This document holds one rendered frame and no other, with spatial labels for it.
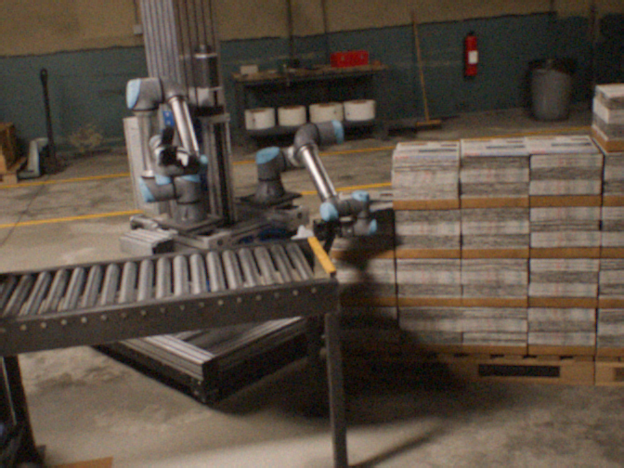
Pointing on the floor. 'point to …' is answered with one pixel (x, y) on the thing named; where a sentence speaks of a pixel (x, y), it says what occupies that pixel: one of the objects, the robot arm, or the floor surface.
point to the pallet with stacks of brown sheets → (10, 155)
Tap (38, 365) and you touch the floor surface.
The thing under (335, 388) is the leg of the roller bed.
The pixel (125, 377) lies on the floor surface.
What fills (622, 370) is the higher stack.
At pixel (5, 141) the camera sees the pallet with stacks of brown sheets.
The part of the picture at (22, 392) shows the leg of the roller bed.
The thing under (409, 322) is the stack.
